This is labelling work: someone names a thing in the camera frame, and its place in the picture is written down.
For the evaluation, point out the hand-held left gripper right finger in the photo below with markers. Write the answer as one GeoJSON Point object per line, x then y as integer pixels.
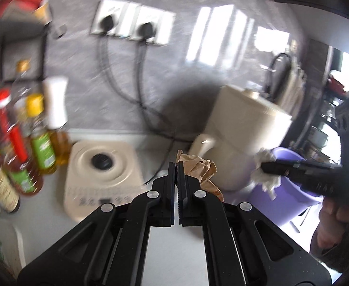
{"type": "Point", "coordinates": [181, 184]}

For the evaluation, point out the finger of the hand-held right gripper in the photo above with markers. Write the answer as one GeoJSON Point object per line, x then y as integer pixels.
{"type": "Point", "coordinates": [305, 164]}
{"type": "Point", "coordinates": [278, 174]}

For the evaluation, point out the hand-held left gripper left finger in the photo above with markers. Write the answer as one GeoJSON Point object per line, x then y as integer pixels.
{"type": "Point", "coordinates": [170, 184]}

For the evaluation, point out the white tissue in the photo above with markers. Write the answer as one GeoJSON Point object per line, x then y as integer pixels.
{"type": "Point", "coordinates": [262, 158]}

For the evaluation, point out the brown paper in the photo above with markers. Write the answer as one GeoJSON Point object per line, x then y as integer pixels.
{"type": "Point", "coordinates": [201, 169]}

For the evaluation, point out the purple plastic bucket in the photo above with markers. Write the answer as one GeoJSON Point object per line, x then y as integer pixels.
{"type": "Point", "coordinates": [266, 208]}

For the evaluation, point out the person's right hand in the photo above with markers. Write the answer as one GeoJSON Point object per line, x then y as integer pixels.
{"type": "Point", "coordinates": [332, 223]}

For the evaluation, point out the steel pot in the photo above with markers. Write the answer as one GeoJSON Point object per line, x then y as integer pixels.
{"type": "Point", "coordinates": [320, 135]}

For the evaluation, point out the black rack with cookware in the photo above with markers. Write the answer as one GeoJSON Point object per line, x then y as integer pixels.
{"type": "Point", "coordinates": [314, 110]}

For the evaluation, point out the cream air fryer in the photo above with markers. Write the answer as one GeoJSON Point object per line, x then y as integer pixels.
{"type": "Point", "coordinates": [246, 125]}

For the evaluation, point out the red container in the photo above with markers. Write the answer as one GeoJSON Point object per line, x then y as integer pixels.
{"type": "Point", "coordinates": [337, 82]}

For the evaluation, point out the white hanging bags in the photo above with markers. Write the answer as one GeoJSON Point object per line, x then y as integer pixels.
{"type": "Point", "coordinates": [293, 86]}

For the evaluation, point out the cream induction cooker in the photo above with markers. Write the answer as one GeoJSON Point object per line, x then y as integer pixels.
{"type": "Point", "coordinates": [82, 184]}

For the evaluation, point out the yellow capped green label bottle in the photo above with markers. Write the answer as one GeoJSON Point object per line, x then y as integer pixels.
{"type": "Point", "coordinates": [41, 149]}

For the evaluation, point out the white oil sprayer bottle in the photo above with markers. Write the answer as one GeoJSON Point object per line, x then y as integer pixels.
{"type": "Point", "coordinates": [55, 101]}

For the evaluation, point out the red capped oil bottle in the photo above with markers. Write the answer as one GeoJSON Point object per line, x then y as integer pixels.
{"type": "Point", "coordinates": [19, 169]}

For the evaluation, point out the black power plug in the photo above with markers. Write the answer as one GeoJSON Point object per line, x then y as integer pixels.
{"type": "Point", "coordinates": [144, 31]}
{"type": "Point", "coordinates": [106, 23]}

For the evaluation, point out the white plastic tray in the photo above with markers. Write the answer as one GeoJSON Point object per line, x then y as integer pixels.
{"type": "Point", "coordinates": [10, 238]}

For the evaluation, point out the gold capped clear bottle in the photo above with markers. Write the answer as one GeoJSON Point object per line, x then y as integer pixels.
{"type": "Point", "coordinates": [23, 68]}

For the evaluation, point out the yellow packet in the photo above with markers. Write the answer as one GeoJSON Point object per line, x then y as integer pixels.
{"type": "Point", "coordinates": [44, 13]}

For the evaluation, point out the black dish rack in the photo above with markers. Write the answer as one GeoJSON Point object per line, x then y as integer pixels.
{"type": "Point", "coordinates": [4, 31]}

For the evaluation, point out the red and white packet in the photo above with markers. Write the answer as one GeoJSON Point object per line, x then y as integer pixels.
{"type": "Point", "coordinates": [16, 1]}

